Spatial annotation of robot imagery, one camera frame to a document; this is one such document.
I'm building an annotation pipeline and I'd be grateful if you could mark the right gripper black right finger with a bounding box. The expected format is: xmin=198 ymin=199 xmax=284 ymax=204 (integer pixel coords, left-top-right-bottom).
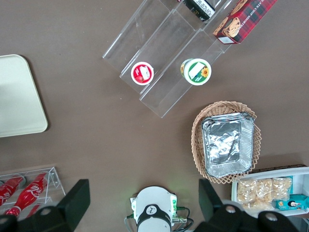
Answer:
xmin=195 ymin=178 xmax=300 ymax=232

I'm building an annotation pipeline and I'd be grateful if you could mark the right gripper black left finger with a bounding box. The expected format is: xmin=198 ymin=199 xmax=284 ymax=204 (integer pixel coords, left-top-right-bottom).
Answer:
xmin=0 ymin=179 xmax=91 ymax=232

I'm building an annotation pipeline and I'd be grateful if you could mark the light wicker basket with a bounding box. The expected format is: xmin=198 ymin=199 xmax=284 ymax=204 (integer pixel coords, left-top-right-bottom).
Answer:
xmin=191 ymin=101 xmax=263 ymax=186

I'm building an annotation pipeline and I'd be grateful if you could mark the cream plastic tray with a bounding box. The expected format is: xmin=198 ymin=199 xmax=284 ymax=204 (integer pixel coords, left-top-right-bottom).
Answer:
xmin=0 ymin=54 xmax=48 ymax=138

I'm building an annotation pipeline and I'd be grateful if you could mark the clear bag of snacks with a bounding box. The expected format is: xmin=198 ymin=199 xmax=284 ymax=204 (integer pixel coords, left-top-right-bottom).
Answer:
xmin=255 ymin=178 xmax=275 ymax=206
xmin=272 ymin=177 xmax=292 ymax=201
xmin=237 ymin=179 xmax=258 ymax=211

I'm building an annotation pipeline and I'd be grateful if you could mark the clear acrylic bottle rack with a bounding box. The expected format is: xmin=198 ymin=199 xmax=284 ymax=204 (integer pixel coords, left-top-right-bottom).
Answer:
xmin=0 ymin=166 xmax=66 ymax=218

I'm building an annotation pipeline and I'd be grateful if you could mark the red cola bottle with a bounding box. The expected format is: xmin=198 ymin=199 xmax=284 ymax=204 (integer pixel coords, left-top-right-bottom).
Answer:
xmin=6 ymin=173 xmax=48 ymax=216
xmin=0 ymin=178 xmax=19 ymax=206

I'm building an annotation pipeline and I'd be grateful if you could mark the teal snack packet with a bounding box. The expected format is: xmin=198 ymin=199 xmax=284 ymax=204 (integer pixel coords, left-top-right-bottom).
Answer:
xmin=275 ymin=195 xmax=309 ymax=211

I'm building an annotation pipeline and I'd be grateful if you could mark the aluminium foil container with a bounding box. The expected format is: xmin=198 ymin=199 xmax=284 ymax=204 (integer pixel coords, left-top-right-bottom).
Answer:
xmin=200 ymin=112 xmax=254 ymax=179

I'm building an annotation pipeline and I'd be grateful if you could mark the white plastic bin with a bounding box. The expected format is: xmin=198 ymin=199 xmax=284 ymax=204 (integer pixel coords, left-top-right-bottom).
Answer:
xmin=231 ymin=166 xmax=309 ymax=219

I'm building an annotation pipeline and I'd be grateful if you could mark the green lid sunflower cup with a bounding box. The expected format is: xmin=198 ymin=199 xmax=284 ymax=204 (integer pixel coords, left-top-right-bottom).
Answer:
xmin=180 ymin=58 xmax=212 ymax=86

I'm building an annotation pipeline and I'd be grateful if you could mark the red lid yogurt cup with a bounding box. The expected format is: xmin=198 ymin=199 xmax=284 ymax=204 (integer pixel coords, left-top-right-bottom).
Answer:
xmin=130 ymin=61 xmax=155 ymax=86

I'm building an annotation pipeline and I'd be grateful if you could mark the clear acrylic stepped shelf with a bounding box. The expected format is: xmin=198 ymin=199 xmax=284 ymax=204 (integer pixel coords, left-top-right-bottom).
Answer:
xmin=101 ymin=0 xmax=234 ymax=119

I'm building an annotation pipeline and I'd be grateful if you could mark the red plaid cookie box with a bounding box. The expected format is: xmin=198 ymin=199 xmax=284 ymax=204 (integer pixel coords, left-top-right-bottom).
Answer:
xmin=212 ymin=0 xmax=278 ymax=45

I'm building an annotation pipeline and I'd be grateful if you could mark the small black box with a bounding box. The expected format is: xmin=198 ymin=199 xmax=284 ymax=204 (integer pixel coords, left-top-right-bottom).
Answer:
xmin=183 ymin=0 xmax=216 ymax=23

